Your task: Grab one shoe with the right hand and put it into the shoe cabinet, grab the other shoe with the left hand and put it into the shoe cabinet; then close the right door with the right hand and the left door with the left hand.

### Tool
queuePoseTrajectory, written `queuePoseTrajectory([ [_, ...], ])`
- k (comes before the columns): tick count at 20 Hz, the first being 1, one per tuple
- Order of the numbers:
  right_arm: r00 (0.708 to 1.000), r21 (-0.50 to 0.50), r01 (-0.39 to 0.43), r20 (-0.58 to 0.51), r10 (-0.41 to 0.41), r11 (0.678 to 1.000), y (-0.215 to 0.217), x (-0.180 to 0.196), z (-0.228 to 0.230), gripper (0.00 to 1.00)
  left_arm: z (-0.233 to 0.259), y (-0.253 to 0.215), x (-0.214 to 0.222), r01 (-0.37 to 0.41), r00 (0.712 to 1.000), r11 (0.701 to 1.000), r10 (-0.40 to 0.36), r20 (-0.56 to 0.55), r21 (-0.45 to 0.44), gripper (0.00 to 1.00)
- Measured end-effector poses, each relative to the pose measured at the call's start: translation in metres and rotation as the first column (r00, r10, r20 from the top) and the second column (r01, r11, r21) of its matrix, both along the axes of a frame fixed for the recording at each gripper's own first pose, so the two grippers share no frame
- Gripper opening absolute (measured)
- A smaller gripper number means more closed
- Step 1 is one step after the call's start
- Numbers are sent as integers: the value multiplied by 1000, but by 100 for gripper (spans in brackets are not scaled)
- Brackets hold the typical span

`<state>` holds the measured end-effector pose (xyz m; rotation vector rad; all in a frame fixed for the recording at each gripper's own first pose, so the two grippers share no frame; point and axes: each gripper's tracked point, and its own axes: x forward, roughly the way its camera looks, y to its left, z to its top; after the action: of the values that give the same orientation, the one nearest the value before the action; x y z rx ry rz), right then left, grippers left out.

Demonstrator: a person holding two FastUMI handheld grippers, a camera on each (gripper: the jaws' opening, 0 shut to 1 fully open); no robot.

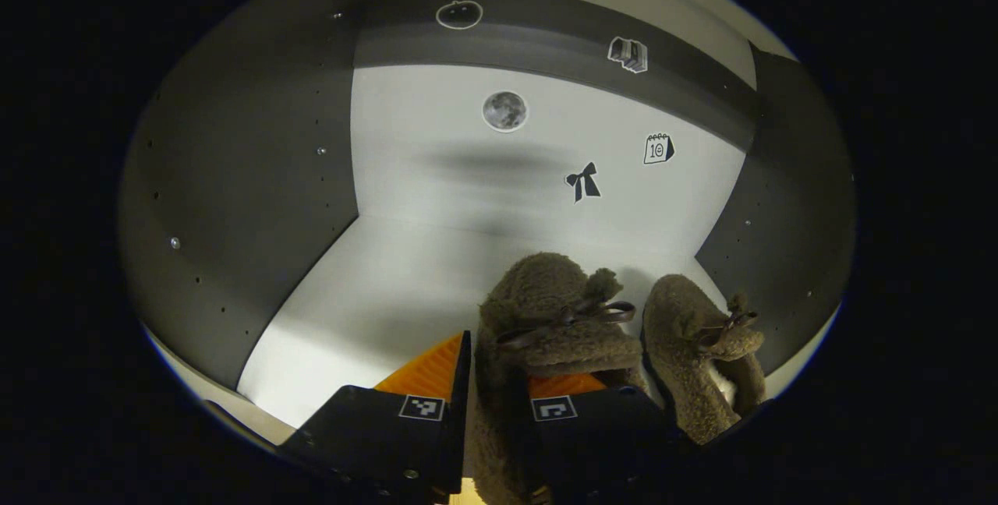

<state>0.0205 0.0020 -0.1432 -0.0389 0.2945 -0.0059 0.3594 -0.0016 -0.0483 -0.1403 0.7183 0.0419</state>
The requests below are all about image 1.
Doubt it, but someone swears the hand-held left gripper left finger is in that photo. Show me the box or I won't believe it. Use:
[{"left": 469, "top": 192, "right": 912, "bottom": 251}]
[{"left": 275, "top": 330, "right": 472, "bottom": 503}]

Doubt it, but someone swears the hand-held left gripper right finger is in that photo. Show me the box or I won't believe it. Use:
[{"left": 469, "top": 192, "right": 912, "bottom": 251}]
[{"left": 508, "top": 369, "right": 693, "bottom": 503}]

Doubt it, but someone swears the brown fuzzy shoe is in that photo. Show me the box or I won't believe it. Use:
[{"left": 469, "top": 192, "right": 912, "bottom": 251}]
[
  {"left": 642, "top": 274, "right": 767, "bottom": 446},
  {"left": 470, "top": 252, "right": 648, "bottom": 505}
]

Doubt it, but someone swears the white cabinet door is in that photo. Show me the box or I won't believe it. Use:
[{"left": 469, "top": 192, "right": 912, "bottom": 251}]
[
  {"left": 768, "top": 304, "right": 844, "bottom": 401},
  {"left": 144, "top": 326, "right": 297, "bottom": 443}
]

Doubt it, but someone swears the white shoe cabinet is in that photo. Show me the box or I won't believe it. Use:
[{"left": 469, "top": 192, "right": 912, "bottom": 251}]
[{"left": 117, "top": 0, "right": 857, "bottom": 447}]

